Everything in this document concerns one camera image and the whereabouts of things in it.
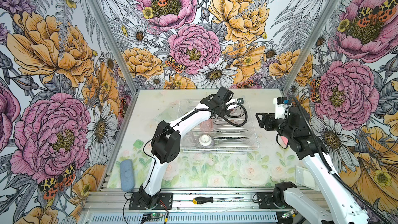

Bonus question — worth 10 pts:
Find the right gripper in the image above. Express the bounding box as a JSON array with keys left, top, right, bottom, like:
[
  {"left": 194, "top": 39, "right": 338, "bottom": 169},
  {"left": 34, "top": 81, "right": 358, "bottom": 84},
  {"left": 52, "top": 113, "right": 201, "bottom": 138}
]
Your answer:
[{"left": 255, "top": 113, "right": 295, "bottom": 140}]

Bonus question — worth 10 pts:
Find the red pattern plate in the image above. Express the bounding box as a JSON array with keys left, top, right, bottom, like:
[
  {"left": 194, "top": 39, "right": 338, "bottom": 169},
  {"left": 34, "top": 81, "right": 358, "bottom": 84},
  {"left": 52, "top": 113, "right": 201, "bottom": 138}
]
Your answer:
[{"left": 220, "top": 106, "right": 246, "bottom": 118}]

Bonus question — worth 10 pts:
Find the white wire dish rack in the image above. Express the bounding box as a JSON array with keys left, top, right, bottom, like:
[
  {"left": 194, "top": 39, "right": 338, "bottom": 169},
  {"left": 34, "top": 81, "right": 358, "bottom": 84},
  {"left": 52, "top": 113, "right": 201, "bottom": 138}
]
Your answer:
[{"left": 171, "top": 98, "right": 259, "bottom": 153}]

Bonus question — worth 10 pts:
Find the orange pattern plate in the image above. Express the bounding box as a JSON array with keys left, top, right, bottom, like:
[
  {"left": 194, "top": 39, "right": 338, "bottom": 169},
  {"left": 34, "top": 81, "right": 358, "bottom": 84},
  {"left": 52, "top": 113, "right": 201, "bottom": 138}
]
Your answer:
[{"left": 213, "top": 118, "right": 245, "bottom": 127}]

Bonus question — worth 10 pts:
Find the white green rim plate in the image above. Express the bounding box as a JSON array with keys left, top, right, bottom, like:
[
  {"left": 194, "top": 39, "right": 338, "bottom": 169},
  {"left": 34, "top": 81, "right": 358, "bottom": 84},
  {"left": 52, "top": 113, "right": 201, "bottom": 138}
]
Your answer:
[{"left": 214, "top": 126, "right": 249, "bottom": 133}]

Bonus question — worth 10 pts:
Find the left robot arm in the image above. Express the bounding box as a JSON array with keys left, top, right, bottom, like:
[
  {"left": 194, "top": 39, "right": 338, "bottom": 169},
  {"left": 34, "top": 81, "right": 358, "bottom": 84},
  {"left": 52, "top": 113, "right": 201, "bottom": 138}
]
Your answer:
[{"left": 138, "top": 87, "right": 241, "bottom": 208}]

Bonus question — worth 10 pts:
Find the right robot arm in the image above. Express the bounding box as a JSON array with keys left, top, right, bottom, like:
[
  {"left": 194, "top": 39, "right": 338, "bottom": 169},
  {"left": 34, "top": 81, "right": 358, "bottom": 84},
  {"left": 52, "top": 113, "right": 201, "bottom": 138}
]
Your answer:
[{"left": 256, "top": 107, "right": 371, "bottom": 224}]

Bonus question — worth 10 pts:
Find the white square dish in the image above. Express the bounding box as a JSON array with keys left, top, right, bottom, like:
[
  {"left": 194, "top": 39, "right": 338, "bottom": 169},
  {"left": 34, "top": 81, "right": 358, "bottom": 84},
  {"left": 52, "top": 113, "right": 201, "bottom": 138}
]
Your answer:
[{"left": 295, "top": 166, "right": 320, "bottom": 191}]

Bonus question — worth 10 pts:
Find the pink glass cup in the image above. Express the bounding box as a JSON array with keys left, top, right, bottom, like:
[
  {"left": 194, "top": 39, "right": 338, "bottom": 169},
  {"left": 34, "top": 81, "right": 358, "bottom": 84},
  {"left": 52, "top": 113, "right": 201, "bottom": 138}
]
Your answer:
[{"left": 200, "top": 119, "right": 214, "bottom": 133}]

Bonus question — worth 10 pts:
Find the striped small bowl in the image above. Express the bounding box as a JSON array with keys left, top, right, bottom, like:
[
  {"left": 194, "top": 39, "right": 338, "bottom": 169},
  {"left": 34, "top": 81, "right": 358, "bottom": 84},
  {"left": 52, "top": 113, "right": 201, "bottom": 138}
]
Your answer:
[{"left": 197, "top": 134, "right": 215, "bottom": 149}]

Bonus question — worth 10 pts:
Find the black yellow screwdriver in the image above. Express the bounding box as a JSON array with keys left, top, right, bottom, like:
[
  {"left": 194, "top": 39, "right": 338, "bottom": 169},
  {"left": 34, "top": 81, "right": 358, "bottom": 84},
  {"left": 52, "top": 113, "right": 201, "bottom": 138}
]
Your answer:
[{"left": 192, "top": 197, "right": 243, "bottom": 205}]

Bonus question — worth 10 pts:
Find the blue grey sponge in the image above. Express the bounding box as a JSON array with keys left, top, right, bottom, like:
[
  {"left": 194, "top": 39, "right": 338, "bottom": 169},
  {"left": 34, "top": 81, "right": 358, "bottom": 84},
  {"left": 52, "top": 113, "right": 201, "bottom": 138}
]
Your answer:
[{"left": 119, "top": 159, "right": 135, "bottom": 192}]

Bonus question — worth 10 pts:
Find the green circuit board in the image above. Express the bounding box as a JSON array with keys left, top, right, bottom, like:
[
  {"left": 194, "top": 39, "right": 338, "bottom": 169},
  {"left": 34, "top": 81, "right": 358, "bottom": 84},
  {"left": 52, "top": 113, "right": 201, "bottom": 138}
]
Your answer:
[{"left": 141, "top": 213, "right": 167, "bottom": 224}]

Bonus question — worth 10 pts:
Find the white vented panel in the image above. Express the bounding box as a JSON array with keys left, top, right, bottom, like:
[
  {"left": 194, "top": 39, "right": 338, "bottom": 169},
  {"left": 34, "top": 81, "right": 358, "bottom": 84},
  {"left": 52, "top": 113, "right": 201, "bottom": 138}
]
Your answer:
[{"left": 86, "top": 212, "right": 278, "bottom": 224}]

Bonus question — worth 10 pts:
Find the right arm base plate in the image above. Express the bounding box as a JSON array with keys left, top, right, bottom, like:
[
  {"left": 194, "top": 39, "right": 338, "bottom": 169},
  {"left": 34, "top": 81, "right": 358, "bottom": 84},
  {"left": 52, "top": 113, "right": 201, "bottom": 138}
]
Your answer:
[{"left": 256, "top": 192, "right": 279, "bottom": 209}]

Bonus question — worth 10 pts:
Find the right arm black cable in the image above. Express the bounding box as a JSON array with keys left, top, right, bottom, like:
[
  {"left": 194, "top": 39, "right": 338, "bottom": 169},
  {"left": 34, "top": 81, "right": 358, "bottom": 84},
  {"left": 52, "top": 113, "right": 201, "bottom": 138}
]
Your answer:
[{"left": 290, "top": 96, "right": 392, "bottom": 224}]

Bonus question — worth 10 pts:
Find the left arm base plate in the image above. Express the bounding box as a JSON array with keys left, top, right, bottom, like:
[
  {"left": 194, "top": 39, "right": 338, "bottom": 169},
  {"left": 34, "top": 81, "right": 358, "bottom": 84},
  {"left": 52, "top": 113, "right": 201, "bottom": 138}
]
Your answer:
[{"left": 129, "top": 192, "right": 174, "bottom": 211}]

